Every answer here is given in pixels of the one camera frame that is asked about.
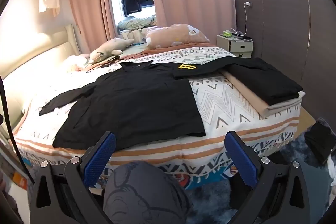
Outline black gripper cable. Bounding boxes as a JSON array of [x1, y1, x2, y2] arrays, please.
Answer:
[[0, 76, 35, 184]]

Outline folded beige cloth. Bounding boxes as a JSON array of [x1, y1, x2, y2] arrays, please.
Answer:
[[220, 69, 306, 118]]

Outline large black shirt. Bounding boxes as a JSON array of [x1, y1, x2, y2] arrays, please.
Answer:
[[39, 57, 265, 149]]

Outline black bag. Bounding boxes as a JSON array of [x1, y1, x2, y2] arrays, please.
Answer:
[[304, 119, 336, 165]]

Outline light blue printed duvet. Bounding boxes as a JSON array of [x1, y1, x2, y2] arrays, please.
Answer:
[[117, 15, 158, 31]]

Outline white nightstand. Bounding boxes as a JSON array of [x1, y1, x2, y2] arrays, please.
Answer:
[[216, 34, 254, 59]]

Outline rust orange blanket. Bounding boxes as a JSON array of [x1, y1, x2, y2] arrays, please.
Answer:
[[119, 42, 218, 60]]

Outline stack of folded black clothes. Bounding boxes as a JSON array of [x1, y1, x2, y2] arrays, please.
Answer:
[[225, 58, 304, 107]]

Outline peach bear print pillow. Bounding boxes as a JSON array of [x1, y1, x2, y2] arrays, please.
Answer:
[[145, 23, 211, 50]]

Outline person's right leg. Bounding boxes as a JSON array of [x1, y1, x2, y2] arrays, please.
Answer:
[[103, 161, 193, 224]]

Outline geometric patterned blanket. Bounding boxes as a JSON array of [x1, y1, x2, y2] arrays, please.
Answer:
[[13, 45, 301, 191]]

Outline beige plush toy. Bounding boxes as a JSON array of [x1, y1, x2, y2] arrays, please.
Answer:
[[89, 38, 135, 65]]

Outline blue shaggy rug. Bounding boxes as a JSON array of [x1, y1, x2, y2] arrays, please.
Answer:
[[184, 118, 336, 224]]

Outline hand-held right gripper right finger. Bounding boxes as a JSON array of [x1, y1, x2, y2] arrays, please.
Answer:
[[225, 131, 310, 224]]

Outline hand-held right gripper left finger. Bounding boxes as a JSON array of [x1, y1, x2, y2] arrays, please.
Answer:
[[30, 131, 117, 224]]

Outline orange printed box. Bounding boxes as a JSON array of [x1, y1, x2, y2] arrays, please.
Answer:
[[0, 145, 30, 189]]

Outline white charging cable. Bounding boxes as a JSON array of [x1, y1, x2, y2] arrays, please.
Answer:
[[236, 5, 249, 36]]

